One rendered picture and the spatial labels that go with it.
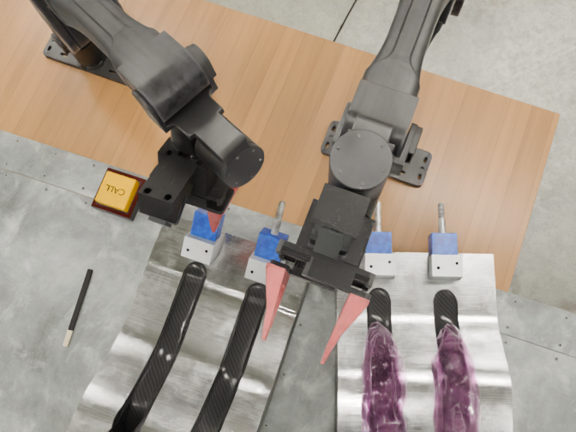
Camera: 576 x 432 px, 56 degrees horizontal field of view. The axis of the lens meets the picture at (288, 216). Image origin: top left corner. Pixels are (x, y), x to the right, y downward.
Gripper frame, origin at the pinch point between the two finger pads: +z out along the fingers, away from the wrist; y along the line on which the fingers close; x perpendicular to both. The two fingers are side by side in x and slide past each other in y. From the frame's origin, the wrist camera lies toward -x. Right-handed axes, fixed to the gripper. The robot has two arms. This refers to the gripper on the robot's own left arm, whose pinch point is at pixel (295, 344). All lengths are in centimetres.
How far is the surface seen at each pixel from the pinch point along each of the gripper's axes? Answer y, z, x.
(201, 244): -20.1, -8.1, 26.2
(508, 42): 29, -124, 124
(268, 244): -10.2, -11.8, 25.7
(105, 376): -26.1, 15.7, 27.4
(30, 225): -55, -1, 39
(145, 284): -27.5, 0.8, 30.7
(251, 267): -11.5, -7.6, 26.8
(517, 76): 35, -112, 123
